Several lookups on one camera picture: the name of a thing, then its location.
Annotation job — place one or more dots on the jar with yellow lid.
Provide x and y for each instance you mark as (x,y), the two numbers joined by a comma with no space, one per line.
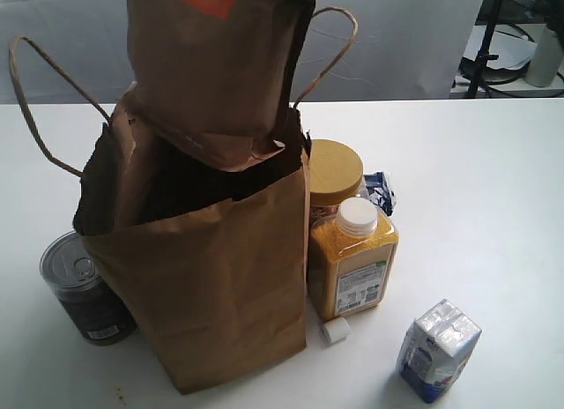
(335,174)

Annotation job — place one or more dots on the blue white wrapper packet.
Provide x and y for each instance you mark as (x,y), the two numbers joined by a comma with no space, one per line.
(380,193)

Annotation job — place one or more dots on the white blue carton pack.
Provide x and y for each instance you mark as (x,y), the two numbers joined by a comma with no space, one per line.
(435,350)

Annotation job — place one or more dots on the black tripod stand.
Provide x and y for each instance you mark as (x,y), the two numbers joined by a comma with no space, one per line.
(475,70)

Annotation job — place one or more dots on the yellow grain plastic bottle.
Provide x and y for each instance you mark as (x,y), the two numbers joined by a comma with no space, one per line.
(350,256)

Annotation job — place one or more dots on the grey backdrop cloth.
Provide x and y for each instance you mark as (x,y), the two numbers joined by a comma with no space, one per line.
(404,50)

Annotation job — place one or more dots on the dark tin can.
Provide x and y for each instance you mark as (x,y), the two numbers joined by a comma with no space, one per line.
(99,314)

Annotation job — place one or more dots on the white tumbler bottle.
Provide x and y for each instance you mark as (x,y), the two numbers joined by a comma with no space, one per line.
(546,60)

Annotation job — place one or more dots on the small white cylinder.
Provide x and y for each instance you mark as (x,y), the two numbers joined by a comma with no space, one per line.
(335,330)

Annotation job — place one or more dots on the brown paper shopping bag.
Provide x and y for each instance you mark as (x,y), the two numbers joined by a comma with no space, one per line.
(211,264)

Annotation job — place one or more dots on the brown pouch with orange label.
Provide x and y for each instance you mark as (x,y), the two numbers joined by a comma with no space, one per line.
(215,76)

